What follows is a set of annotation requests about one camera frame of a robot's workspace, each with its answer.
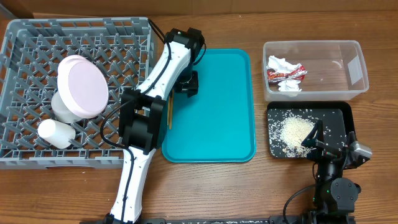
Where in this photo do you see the teal plastic tray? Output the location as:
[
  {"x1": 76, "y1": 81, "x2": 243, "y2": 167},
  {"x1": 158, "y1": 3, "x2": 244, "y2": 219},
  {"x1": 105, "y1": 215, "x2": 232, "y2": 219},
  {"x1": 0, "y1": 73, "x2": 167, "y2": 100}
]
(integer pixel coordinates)
[{"x1": 162, "y1": 49, "x2": 256, "y2": 163}]

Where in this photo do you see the wooden chopstick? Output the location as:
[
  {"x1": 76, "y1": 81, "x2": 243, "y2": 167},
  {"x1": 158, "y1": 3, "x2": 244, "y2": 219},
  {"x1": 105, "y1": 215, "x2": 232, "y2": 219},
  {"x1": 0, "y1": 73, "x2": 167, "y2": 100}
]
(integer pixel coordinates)
[
  {"x1": 169, "y1": 92, "x2": 174, "y2": 129},
  {"x1": 167, "y1": 96, "x2": 171, "y2": 126}
]

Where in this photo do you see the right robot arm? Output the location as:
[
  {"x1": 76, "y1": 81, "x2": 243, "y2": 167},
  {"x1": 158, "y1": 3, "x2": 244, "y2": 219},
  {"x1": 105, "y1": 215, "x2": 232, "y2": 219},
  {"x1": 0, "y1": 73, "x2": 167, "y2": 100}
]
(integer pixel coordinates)
[{"x1": 298, "y1": 119, "x2": 361, "y2": 224}]

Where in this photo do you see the black tray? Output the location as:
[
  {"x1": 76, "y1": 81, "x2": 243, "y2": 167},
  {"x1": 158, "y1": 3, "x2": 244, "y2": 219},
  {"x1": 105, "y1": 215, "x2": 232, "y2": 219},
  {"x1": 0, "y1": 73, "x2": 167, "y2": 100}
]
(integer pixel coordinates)
[{"x1": 267, "y1": 101, "x2": 355, "y2": 159}]

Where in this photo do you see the white round plate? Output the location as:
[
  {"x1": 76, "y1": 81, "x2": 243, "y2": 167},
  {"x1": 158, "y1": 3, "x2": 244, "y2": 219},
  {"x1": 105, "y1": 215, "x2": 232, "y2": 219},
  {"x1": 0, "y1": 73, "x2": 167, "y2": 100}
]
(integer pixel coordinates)
[{"x1": 57, "y1": 55, "x2": 109, "y2": 119}]

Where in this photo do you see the white napkin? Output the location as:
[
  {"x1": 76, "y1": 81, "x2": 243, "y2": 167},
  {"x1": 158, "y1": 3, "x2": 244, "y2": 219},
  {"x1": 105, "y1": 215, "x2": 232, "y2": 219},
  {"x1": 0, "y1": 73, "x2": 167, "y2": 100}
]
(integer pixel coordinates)
[{"x1": 266, "y1": 55, "x2": 302, "y2": 91}]

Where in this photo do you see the white cup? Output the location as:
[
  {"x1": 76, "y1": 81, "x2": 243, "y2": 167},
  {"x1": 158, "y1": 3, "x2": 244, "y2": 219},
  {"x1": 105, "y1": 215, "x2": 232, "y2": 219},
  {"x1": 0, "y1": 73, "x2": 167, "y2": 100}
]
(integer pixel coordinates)
[{"x1": 37, "y1": 119, "x2": 76, "y2": 149}]

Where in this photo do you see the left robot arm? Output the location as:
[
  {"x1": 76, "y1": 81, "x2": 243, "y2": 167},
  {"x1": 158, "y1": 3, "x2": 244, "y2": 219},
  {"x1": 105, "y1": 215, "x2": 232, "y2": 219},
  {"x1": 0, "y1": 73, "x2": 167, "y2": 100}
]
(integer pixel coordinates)
[{"x1": 104, "y1": 28, "x2": 206, "y2": 223}]

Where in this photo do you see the clear plastic bin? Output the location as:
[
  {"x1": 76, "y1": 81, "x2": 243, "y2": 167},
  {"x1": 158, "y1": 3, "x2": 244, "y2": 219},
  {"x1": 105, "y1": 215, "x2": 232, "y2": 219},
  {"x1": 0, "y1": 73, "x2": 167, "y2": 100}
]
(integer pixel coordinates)
[{"x1": 263, "y1": 40, "x2": 369, "y2": 102}]

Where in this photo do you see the grey plastic dish rack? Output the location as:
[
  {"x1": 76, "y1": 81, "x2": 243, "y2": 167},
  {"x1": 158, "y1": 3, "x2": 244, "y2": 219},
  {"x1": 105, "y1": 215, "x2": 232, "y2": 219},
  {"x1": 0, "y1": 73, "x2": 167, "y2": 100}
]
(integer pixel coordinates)
[{"x1": 1, "y1": 17, "x2": 157, "y2": 169}]

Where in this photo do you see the rice pile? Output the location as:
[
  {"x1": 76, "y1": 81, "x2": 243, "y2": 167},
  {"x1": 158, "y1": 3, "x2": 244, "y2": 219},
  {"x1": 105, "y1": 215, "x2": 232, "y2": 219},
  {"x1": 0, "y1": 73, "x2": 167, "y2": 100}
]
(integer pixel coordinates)
[{"x1": 267, "y1": 108, "x2": 346, "y2": 159}]

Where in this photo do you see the grey bowl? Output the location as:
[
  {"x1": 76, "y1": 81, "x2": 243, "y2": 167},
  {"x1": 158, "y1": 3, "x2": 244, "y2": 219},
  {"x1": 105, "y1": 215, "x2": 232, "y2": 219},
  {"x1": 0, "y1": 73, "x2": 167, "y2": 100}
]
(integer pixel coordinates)
[{"x1": 51, "y1": 91, "x2": 82, "y2": 123}]

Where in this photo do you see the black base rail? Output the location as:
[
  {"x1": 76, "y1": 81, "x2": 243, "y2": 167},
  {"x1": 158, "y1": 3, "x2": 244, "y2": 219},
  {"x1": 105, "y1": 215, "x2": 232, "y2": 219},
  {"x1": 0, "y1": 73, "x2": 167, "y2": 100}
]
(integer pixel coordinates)
[{"x1": 138, "y1": 215, "x2": 356, "y2": 224}]

